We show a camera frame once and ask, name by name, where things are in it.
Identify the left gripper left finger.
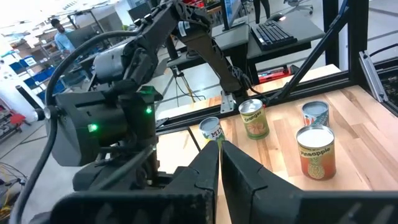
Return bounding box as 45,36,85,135
30,140,220,224

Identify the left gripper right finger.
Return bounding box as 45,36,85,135
221,141,398,224

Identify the pineapple tin can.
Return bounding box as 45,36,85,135
295,124,337,181

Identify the white mix fruit can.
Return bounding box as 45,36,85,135
198,116,225,147

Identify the green oranges tin can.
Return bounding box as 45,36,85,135
238,98,271,141

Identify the rack with blue bins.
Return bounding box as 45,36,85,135
7,54,68,103

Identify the person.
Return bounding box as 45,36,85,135
253,0,271,24
50,18,76,56

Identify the teal and white tin can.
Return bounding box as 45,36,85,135
301,100,330,128

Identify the red box under desk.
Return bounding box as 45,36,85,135
257,64,294,84

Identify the silver aluminium profile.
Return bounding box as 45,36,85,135
359,50,390,103

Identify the computer keyboard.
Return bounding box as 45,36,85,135
250,20,299,52

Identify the grey side desk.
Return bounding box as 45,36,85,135
167,24,251,69

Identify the grey desk with keyboard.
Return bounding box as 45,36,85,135
247,12,326,63

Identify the desk computer monitor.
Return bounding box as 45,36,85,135
222,0,247,31

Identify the office chair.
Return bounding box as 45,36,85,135
284,0,315,15

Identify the black frame wooden shelf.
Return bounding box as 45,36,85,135
155,126,201,175

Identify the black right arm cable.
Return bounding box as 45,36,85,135
8,29,141,224

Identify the grey metal bracket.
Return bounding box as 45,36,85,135
220,90,236,114

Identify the black table frame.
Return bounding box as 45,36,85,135
154,0,398,135

